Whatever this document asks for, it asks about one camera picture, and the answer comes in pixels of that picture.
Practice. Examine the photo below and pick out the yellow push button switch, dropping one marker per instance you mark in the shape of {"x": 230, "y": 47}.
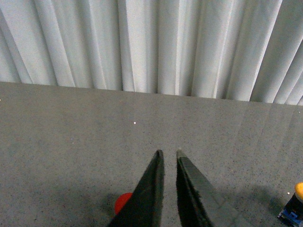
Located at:
{"x": 292, "y": 213}

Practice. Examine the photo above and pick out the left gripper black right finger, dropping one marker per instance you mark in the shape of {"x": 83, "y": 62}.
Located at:
{"x": 199, "y": 204}

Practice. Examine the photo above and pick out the white pleated curtain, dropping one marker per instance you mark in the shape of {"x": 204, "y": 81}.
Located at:
{"x": 248, "y": 50}

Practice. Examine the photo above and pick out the red push button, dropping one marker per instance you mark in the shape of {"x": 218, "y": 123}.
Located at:
{"x": 121, "y": 201}

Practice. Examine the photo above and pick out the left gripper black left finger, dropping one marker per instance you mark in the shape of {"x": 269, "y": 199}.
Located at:
{"x": 144, "y": 207}

